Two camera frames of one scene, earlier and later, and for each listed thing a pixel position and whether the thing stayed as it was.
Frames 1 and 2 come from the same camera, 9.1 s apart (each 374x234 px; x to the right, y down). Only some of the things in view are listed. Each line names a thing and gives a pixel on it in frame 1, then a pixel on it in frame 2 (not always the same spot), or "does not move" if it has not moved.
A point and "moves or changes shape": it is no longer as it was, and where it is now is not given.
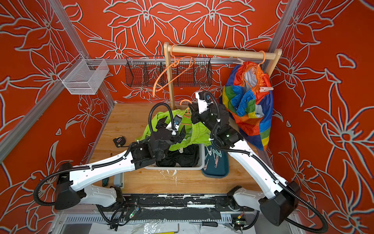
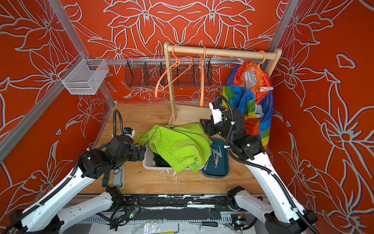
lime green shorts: x=196 y=134 moves or changes shape
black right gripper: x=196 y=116 → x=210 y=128
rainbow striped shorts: x=251 y=109 does not move
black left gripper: x=180 y=137 → x=136 y=155
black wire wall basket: x=150 y=71 does not move
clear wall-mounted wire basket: x=84 y=76 does not move
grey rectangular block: x=118 y=180 does not move
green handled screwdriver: x=105 y=182 does not move
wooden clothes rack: x=272 y=55 does not move
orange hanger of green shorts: x=186 y=117 → x=201 y=60
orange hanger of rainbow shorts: x=264 y=58 does not move
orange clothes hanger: x=176 y=62 does not move
